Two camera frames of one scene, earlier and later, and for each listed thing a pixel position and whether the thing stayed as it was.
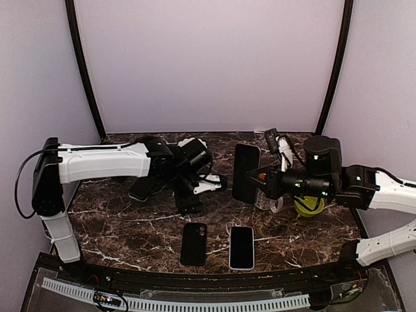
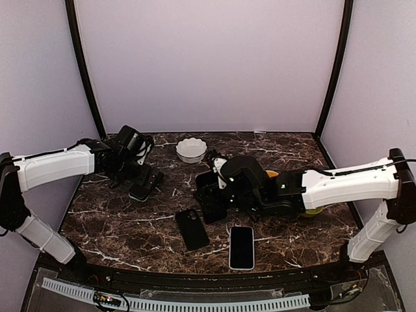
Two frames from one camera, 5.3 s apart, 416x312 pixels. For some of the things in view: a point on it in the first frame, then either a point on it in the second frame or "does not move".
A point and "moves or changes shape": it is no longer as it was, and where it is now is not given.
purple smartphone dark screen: (246, 158) moves or changes shape
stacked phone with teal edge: (140, 189) does not move
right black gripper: (271, 186) to (210, 197)
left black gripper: (186, 205) to (153, 177)
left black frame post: (71, 10) does not move
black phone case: (194, 242) moves or changes shape
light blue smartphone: (242, 247) does not move
